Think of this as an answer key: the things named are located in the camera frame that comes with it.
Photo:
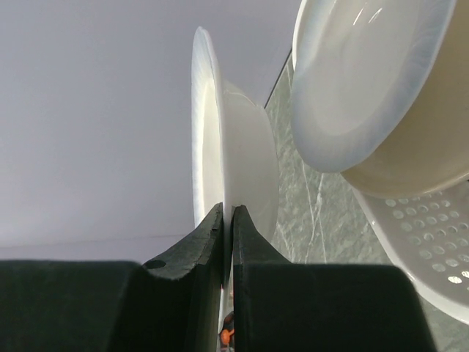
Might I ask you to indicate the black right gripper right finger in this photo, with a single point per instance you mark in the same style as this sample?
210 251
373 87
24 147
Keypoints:
284 306

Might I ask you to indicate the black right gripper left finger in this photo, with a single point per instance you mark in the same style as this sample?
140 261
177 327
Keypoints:
169 303

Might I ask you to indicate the white perforated plastic bin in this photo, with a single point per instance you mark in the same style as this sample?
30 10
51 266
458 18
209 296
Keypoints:
427 237

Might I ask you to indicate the orange plastic chopsticks tool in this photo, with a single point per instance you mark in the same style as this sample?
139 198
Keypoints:
227 334

